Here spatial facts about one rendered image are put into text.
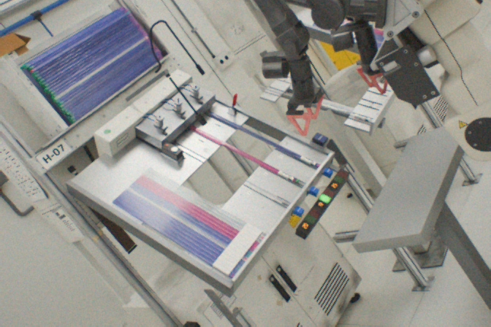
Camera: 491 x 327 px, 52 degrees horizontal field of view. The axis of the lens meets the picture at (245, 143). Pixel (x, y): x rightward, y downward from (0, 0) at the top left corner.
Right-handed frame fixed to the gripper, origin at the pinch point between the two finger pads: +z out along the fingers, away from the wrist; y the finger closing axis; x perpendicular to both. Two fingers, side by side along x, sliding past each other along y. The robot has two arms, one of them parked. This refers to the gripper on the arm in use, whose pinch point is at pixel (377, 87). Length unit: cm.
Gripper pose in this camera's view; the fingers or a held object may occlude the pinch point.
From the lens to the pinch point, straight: 165.3
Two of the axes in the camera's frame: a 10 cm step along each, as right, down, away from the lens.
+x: 9.5, -3.3, 0.1
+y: 1.2, 3.2, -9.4
